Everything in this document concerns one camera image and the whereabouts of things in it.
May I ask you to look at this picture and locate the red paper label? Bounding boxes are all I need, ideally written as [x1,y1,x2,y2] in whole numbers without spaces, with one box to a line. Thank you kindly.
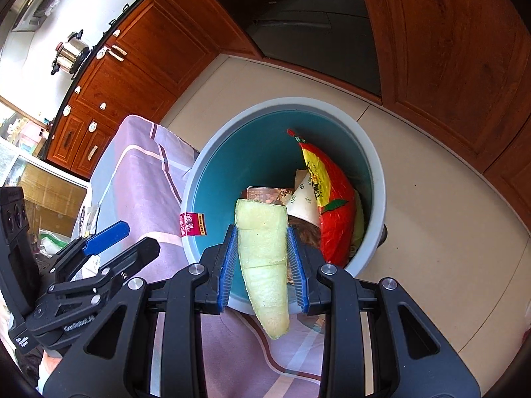
[179,211,211,238]

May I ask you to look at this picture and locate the red yellow snack bag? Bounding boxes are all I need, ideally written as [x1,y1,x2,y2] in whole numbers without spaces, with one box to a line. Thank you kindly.
[287,128,358,267]

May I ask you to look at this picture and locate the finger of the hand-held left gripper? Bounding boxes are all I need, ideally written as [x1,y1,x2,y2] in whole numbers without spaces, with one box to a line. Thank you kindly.
[25,238,161,347]
[39,221,130,285]

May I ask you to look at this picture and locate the clear plastic bag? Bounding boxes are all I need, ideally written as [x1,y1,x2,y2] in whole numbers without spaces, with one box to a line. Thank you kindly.
[37,227,74,258]

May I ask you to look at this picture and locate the wooden cabinet with drawers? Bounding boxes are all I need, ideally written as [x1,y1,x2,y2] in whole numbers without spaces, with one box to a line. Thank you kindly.
[43,0,264,181]

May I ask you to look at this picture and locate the steel range hood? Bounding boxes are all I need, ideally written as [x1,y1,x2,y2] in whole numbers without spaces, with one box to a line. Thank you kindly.
[8,0,71,34]

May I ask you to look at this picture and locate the brown printed box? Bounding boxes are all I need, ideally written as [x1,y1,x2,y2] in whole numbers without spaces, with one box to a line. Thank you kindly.
[243,186,295,206]

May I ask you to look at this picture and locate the white leaf print paper cup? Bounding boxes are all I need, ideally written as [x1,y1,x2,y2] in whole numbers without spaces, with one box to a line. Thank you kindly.
[284,168,322,230]

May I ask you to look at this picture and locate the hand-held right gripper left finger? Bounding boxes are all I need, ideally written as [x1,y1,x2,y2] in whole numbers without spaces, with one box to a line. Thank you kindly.
[41,224,239,398]

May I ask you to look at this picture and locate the grey bin with teal inside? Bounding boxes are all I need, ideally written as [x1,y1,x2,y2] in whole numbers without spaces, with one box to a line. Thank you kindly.
[181,97,387,315]

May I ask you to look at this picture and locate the white cabinet handles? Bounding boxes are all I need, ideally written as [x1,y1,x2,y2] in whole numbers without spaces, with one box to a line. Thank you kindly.
[62,0,199,163]

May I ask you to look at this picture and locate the pale green melon rind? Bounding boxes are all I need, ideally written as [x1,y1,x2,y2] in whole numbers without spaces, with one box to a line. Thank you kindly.
[234,198,290,340]

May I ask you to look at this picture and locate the wooden cabinet door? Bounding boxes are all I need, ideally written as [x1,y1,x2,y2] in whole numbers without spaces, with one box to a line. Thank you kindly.
[352,0,531,233]

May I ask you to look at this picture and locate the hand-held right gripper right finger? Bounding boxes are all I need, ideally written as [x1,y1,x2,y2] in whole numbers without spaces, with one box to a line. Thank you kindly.
[287,225,482,398]

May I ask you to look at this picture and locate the pink checked blanket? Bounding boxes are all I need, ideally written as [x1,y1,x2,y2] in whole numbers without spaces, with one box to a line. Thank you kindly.
[37,115,328,398]

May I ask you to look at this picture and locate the steel cooking pot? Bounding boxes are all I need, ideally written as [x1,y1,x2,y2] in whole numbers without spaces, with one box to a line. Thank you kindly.
[50,29,91,80]

